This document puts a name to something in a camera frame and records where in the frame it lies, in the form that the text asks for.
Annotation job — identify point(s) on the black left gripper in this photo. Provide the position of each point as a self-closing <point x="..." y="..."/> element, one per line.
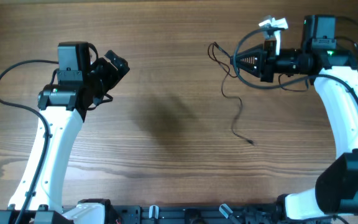
<point x="112" y="74"/>

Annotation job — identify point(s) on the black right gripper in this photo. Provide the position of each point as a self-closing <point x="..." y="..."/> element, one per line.
<point x="266" y="65"/>

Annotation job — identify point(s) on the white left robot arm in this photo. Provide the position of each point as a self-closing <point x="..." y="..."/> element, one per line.
<point x="78" y="85"/>

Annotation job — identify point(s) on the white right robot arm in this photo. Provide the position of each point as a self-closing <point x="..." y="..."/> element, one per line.
<point x="334" y="74"/>

